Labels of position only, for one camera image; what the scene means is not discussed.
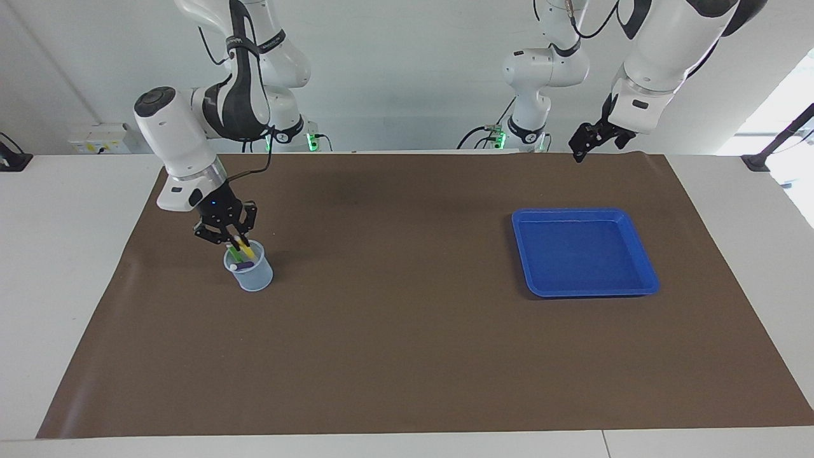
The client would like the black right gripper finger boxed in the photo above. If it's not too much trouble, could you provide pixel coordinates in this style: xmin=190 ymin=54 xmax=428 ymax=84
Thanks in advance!
xmin=234 ymin=200 xmax=258 ymax=250
xmin=194 ymin=221 xmax=241 ymax=250

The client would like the translucent plastic cup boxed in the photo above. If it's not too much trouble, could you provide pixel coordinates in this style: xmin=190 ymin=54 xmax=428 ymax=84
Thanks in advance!
xmin=223 ymin=239 xmax=274 ymax=292

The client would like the blue plastic tray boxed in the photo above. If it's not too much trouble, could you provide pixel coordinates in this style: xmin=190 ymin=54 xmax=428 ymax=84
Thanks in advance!
xmin=511 ymin=208 xmax=660 ymax=298

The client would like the black clamp with bar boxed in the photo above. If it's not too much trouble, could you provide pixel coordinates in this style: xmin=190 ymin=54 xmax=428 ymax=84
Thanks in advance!
xmin=741 ymin=103 xmax=814 ymax=172

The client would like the white power strip box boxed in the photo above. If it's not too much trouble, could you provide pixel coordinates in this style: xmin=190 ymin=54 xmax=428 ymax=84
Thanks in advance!
xmin=68 ymin=124 xmax=131 ymax=155

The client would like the brown table mat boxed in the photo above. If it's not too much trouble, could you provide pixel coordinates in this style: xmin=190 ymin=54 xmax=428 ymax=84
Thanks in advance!
xmin=36 ymin=151 xmax=814 ymax=440

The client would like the small black table clamp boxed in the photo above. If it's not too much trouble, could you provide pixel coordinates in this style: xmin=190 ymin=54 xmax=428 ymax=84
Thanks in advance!
xmin=0 ymin=132 xmax=34 ymax=172

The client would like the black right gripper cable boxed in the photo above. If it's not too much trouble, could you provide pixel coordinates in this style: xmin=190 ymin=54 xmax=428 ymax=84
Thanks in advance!
xmin=226 ymin=124 xmax=275 ymax=185

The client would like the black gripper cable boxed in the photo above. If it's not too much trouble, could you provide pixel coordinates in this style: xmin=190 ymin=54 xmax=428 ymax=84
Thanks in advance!
xmin=569 ymin=0 xmax=621 ymax=40
xmin=226 ymin=124 xmax=275 ymax=185

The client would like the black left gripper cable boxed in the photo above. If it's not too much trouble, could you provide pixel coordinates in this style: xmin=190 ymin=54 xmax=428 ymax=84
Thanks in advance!
xmin=569 ymin=0 xmax=621 ymax=40

